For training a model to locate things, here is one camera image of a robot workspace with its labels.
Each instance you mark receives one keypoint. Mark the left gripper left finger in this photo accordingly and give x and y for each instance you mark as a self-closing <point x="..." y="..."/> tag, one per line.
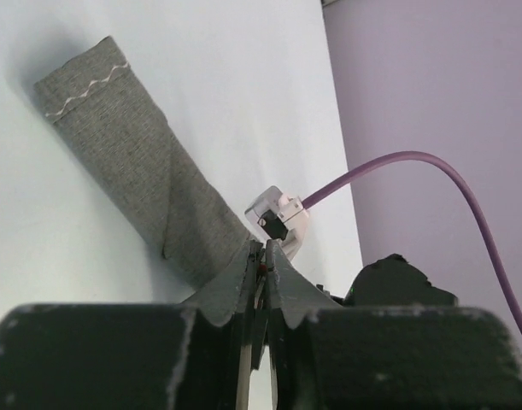
<point x="191" y="355"/>

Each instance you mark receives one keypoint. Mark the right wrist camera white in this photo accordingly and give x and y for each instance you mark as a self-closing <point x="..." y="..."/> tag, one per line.
<point x="279" y="217"/>

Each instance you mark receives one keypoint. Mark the gold fork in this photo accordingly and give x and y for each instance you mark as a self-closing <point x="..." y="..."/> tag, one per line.
<point x="259" y="331"/>

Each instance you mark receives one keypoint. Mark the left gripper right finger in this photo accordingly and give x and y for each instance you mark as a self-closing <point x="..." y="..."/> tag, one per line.
<point x="327" y="356"/>

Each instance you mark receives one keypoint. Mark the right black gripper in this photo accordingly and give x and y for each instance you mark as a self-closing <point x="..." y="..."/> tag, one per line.
<point x="392" y="281"/>

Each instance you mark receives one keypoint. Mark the grey cloth napkin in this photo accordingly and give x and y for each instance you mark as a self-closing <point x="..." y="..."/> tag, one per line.
<point x="123" y="139"/>

